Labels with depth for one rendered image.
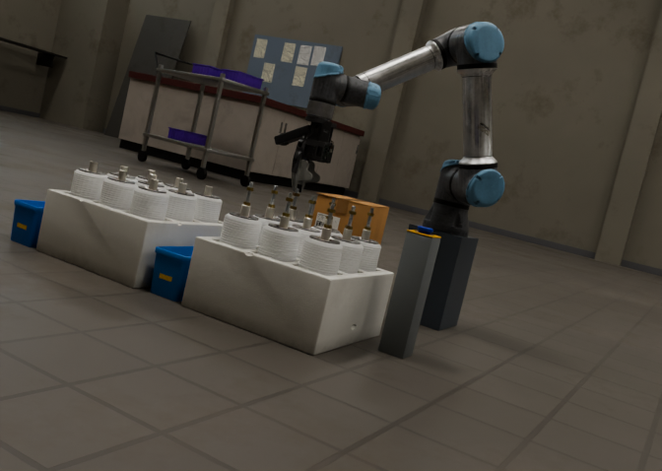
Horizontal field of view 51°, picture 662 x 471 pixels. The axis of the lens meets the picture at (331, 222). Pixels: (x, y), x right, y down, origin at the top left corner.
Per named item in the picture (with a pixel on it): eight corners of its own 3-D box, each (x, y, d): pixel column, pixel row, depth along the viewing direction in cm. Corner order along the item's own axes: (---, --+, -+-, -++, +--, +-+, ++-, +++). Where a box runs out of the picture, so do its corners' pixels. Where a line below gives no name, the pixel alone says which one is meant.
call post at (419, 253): (387, 346, 183) (416, 231, 181) (412, 355, 180) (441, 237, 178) (377, 350, 177) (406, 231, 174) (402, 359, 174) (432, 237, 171)
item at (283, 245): (286, 307, 169) (302, 235, 168) (246, 299, 168) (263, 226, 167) (285, 299, 179) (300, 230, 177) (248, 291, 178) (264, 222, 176)
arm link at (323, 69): (351, 67, 192) (321, 59, 189) (342, 106, 193) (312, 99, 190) (342, 68, 199) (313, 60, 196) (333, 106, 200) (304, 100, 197)
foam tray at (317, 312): (263, 295, 210) (276, 236, 209) (379, 335, 193) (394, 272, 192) (180, 305, 176) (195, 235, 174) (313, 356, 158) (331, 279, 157)
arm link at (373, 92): (370, 85, 206) (336, 75, 202) (385, 84, 195) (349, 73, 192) (364, 111, 207) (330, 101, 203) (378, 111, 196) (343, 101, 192)
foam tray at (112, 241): (133, 249, 234) (144, 197, 233) (225, 282, 216) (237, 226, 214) (34, 249, 200) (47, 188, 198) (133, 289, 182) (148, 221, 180)
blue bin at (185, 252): (213, 285, 209) (222, 245, 208) (242, 295, 204) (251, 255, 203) (144, 291, 182) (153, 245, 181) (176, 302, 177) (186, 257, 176)
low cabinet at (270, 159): (349, 196, 1021) (364, 131, 1013) (243, 180, 789) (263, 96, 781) (236, 168, 1118) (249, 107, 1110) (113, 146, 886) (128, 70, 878)
